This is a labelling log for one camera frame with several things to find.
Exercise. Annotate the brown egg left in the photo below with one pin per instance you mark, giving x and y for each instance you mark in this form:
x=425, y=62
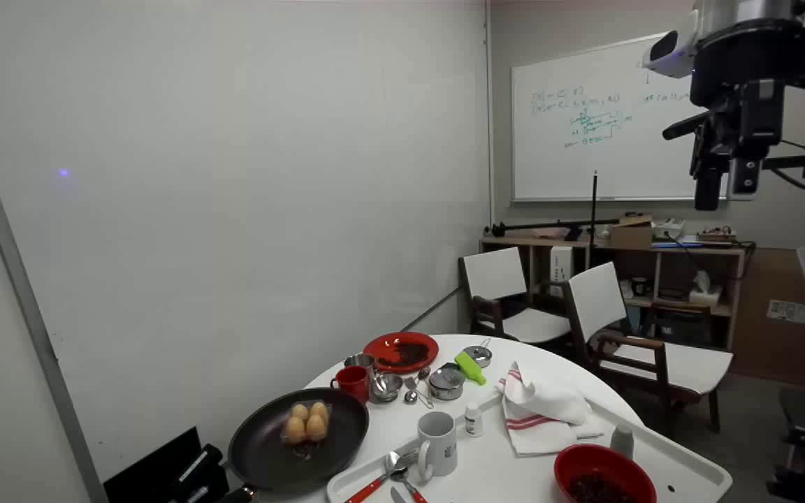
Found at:
x=295, y=431

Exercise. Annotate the red bowl near front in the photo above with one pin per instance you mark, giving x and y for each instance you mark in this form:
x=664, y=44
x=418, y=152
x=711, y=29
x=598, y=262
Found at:
x=590, y=474

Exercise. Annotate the wooden shelf unit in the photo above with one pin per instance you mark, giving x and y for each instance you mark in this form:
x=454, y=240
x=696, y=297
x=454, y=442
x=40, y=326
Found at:
x=654, y=279

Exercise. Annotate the round metal tin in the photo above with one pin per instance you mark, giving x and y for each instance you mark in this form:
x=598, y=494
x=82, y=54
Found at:
x=444, y=384

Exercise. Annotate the white mug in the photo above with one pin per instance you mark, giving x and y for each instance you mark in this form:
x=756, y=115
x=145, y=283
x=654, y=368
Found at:
x=437, y=455

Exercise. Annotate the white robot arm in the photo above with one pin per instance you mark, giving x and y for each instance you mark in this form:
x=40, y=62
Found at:
x=738, y=59

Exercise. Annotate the clear plastic measuring jar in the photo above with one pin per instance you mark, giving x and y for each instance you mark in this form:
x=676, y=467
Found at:
x=624, y=440

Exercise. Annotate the small steel bowl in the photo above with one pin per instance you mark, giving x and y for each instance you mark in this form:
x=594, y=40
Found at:
x=384, y=386

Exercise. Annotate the red handled spoon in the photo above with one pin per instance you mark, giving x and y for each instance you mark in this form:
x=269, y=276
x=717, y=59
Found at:
x=388, y=465

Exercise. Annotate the small metal lid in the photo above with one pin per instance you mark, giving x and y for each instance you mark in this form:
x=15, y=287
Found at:
x=479, y=353

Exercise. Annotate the red plate far side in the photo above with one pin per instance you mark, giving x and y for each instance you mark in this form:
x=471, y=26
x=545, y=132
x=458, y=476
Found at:
x=401, y=353

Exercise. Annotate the black frying pan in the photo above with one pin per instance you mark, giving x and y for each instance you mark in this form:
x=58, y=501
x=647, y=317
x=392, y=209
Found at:
x=295, y=445

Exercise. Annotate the white chair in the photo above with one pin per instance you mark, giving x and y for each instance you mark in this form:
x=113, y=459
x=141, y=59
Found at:
x=499, y=300
x=672, y=374

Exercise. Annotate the white red striped cloth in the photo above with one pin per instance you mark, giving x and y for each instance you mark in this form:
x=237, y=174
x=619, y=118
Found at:
x=543, y=417

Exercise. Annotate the white salt shaker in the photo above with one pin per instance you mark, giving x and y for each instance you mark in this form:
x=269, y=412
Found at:
x=472, y=423

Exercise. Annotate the black camera stand bar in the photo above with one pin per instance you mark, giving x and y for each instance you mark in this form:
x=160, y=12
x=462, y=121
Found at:
x=569, y=227

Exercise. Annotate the brown egg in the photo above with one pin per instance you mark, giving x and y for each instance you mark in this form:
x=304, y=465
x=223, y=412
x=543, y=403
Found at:
x=295, y=431
x=317, y=427

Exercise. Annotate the left white chair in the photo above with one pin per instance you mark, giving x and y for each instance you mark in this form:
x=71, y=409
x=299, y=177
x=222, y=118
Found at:
x=499, y=300

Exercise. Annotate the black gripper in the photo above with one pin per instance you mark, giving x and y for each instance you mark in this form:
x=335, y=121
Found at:
x=732, y=132

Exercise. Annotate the green cup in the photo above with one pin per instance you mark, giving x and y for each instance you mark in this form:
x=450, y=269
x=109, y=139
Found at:
x=471, y=370

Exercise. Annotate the whiteboard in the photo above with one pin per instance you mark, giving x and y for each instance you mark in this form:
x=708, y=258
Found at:
x=590, y=124

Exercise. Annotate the right white chair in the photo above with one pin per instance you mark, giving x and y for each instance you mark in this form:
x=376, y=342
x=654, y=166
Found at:
x=672, y=374

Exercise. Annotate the red mug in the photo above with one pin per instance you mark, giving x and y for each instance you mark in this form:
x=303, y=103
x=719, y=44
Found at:
x=352, y=382

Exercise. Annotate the brown egg right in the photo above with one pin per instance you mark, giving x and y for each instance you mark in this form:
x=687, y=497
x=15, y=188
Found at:
x=317, y=427

